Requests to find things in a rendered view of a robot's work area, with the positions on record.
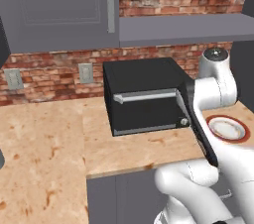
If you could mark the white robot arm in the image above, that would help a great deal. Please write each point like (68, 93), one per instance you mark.
(215, 92)

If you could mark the black toaster oven door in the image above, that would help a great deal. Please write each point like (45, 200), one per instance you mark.
(145, 115)

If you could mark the black toaster oven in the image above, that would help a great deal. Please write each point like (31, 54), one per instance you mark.
(139, 72)

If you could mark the silver toaster oven timer knob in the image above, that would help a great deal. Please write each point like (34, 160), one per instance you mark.
(184, 122)

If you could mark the grey base cupboard door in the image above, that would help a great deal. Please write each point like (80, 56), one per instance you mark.
(137, 198)
(101, 201)

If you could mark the pale bagel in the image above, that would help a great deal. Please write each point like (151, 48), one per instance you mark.
(228, 129)

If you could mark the white plate with red rim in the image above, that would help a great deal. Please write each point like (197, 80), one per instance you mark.
(243, 135)

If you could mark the dark grey tall cupboard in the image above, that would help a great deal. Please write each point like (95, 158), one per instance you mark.
(244, 72)

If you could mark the dark grey appliance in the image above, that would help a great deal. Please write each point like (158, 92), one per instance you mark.
(3, 43)

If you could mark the grey wall outlet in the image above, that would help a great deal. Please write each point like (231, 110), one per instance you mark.
(13, 79)
(85, 73)

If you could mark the grey wall shelf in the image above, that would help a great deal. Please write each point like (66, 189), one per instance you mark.
(185, 29)

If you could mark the grey wall cupboard door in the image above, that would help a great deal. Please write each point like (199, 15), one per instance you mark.
(56, 6)

